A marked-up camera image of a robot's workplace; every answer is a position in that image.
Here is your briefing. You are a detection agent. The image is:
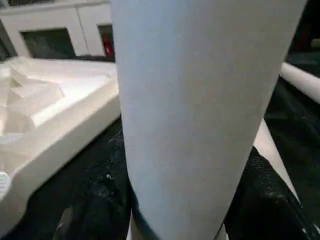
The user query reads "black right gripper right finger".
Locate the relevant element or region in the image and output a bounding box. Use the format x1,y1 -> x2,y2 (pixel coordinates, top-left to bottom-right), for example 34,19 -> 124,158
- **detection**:
224,146 -> 320,240

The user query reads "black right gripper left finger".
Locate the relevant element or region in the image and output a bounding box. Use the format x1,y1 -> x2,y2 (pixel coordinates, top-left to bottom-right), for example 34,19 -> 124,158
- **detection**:
47,136 -> 137,240

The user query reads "red bottle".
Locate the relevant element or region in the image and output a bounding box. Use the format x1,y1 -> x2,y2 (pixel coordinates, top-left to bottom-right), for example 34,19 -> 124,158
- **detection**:
103,34 -> 115,58

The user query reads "white plastic table top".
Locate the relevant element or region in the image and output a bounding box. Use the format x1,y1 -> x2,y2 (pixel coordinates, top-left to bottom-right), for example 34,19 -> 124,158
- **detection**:
0,55 -> 121,222

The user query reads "black mat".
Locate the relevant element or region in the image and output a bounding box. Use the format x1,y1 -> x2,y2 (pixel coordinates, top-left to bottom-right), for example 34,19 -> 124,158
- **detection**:
0,49 -> 320,240

